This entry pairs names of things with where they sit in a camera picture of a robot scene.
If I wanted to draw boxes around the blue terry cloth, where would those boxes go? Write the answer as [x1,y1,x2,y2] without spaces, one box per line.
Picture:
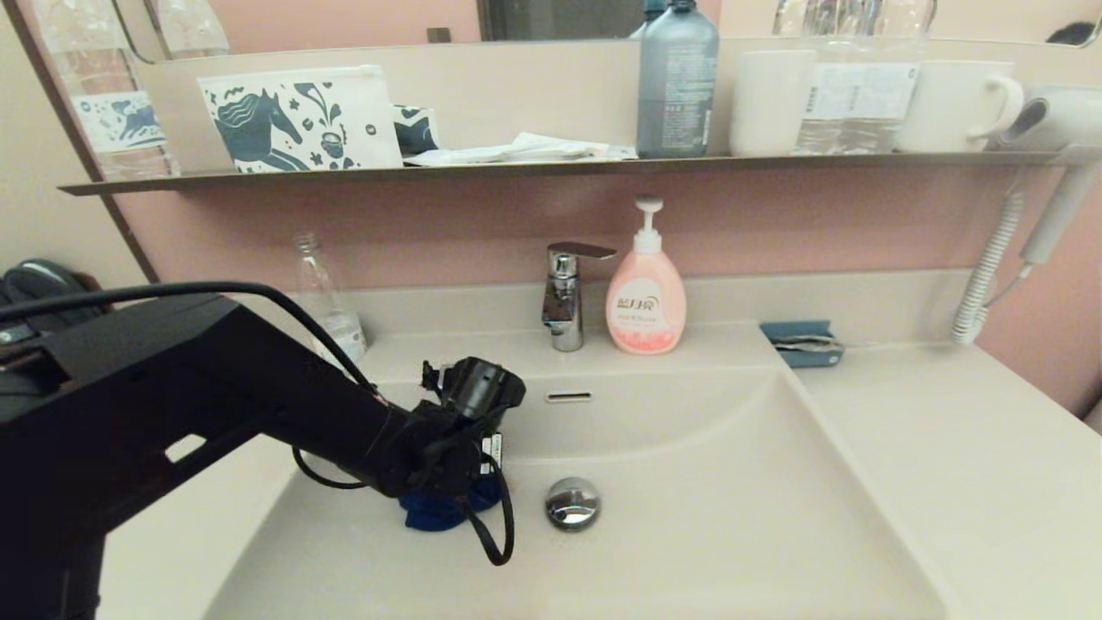
[400,476,505,532]

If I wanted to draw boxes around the chrome sink faucet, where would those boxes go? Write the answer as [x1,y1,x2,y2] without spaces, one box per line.
[541,242,618,352]

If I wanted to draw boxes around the beige moulded sink basin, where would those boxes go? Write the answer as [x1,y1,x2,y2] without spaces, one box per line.
[202,323,957,620]

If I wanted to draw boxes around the chrome drain stopper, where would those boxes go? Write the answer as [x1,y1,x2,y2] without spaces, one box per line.
[544,476,602,532]

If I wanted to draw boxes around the small clear water bottle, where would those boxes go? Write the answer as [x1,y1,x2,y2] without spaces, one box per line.
[291,231,368,364]

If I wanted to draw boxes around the pink soap pump bottle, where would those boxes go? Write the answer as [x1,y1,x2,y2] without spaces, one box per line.
[605,196,688,356]

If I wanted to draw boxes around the white paper packets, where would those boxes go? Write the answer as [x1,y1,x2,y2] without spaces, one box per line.
[403,132,640,166]

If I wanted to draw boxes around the small blue print pouch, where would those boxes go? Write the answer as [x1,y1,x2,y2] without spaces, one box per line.
[392,103,442,157]

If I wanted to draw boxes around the large horse print pouch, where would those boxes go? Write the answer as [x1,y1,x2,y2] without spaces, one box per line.
[196,65,404,173]

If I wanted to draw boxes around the teal blue box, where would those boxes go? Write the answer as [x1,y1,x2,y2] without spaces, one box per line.
[759,320,846,369]

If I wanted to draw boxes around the grey toiletry bottle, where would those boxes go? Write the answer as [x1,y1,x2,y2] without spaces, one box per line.
[637,0,721,159]

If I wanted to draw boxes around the white hair dryer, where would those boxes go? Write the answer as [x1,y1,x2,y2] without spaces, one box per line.
[999,84,1102,266]

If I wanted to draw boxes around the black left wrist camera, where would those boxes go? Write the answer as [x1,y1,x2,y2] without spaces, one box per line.
[420,356,527,433]

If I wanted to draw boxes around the black looped camera cable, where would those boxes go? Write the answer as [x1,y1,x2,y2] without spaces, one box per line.
[452,448,517,567]

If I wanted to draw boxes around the dark metal wall shelf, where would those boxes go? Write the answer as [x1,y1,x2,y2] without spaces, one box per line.
[59,152,1102,197]

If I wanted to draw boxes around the wall mirror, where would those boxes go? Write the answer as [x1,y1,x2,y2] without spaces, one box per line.
[112,0,1102,63]

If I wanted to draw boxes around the white handleless cup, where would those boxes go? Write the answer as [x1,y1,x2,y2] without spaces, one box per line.
[730,49,817,158]

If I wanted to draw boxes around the white coiled dryer cord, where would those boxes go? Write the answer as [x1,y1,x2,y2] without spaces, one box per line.
[951,189,1034,345]

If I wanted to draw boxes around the white mug with handle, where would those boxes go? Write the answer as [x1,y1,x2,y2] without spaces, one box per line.
[895,60,1025,154]

